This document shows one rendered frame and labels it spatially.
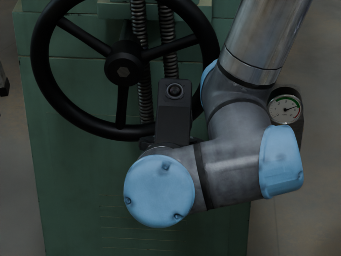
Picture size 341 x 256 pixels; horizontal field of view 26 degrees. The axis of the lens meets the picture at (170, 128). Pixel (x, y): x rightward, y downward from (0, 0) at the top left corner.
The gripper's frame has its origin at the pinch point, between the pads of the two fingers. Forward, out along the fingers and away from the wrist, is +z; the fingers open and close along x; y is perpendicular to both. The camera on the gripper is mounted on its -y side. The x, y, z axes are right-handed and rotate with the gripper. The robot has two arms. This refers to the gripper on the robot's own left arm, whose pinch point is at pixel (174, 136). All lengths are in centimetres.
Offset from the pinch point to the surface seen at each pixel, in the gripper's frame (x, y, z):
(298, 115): 20.5, -2.4, 18.7
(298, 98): 20.2, -5.3, 17.0
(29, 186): -46, 28, 97
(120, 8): -9.4, -19.0, 5.4
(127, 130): -7.9, 0.1, 6.2
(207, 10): 4.1, -19.2, 5.3
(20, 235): -44, 38, 79
